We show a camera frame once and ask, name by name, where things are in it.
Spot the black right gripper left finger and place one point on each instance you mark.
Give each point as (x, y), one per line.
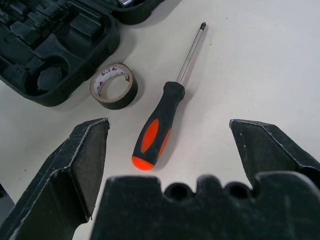
(52, 190)

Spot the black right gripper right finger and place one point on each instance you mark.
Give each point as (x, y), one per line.
(270, 150)

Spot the black hard case orange latch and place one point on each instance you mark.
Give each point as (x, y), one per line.
(75, 50)

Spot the black electrical tape roll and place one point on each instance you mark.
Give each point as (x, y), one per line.
(125, 100)

